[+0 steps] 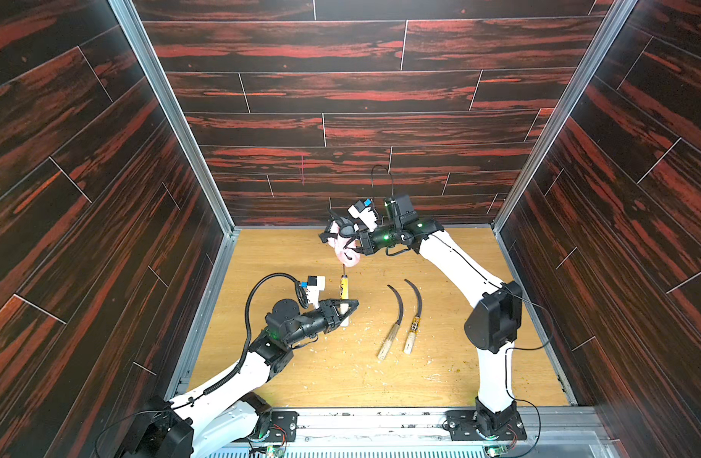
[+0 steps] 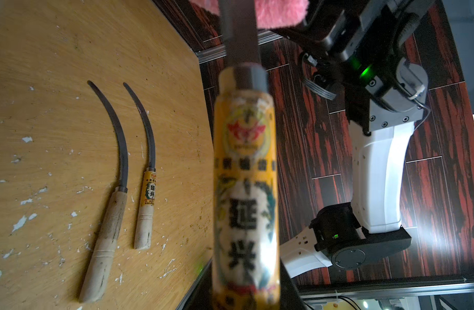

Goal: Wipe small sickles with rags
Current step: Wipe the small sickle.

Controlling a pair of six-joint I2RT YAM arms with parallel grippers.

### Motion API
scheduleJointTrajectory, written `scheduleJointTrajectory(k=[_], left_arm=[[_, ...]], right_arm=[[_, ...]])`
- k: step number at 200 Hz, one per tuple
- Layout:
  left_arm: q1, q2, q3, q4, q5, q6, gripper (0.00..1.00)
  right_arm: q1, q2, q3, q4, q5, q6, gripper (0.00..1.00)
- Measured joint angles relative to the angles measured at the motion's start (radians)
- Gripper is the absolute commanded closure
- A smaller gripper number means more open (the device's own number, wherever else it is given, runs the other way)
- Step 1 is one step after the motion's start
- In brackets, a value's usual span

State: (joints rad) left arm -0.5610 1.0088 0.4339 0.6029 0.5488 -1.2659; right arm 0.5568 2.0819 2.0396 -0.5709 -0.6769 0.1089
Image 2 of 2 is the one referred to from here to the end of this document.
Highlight pink rag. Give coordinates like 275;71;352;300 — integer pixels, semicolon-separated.
192;0;310;30

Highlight small sickle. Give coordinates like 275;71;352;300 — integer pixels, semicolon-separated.
212;1;280;309
123;82;157;250
79;80;129;303

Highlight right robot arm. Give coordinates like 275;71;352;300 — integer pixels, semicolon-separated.
276;1;431;277

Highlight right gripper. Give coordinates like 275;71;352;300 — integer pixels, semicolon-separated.
276;1;429;134

